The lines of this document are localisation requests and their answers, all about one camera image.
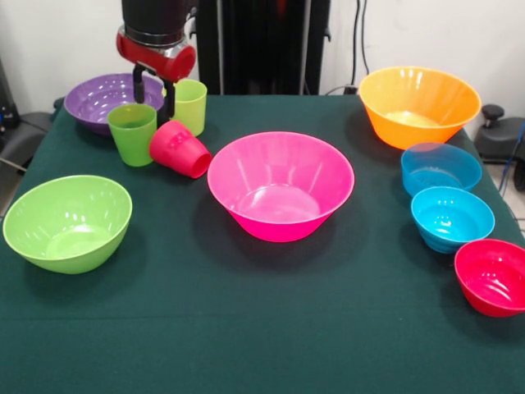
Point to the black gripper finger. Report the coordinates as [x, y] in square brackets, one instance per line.
[169, 102]
[139, 88]

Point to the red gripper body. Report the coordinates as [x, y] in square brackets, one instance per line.
[180, 63]

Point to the red cup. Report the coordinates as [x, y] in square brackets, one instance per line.
[176, 152]

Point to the pink bowl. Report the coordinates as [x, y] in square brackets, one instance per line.
[279, 227]

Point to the light green cup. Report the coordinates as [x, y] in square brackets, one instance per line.
[190, 111]

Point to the purple bowl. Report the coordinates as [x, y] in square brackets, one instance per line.
[94, 102]

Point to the dark green cup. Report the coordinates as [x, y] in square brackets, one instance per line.
[133, 143]

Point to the green bowl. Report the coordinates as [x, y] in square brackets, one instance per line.
[65, 242]

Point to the dark green table cloth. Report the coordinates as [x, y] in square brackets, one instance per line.
[262, 308]

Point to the orange bowl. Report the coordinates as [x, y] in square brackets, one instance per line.
[418, 135]

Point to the translucent blue bowl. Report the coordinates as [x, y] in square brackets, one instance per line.
[443, 164]

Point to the turquoise bowl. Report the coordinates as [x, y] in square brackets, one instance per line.
[451, 221]

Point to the red bowl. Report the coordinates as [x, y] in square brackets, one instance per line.
[492, 279]

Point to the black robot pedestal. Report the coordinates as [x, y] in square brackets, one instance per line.
[254, 41]

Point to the dark grey pedestal leg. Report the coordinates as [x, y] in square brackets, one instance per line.
[500, 139]
[24, 135]

